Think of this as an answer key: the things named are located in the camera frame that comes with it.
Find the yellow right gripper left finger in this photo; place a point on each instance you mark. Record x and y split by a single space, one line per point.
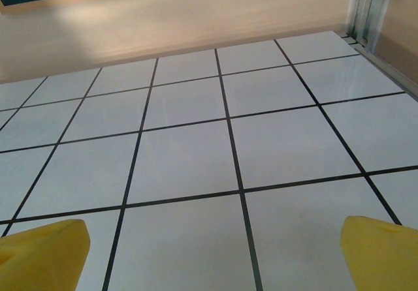
42 258

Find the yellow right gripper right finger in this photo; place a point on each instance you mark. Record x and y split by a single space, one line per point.
382 258

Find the white grid table mat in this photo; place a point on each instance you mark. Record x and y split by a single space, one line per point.
196 141

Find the aluminium side rail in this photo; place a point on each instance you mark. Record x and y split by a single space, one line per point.
392 72

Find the aluminium frame post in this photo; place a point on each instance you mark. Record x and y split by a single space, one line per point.
365 10

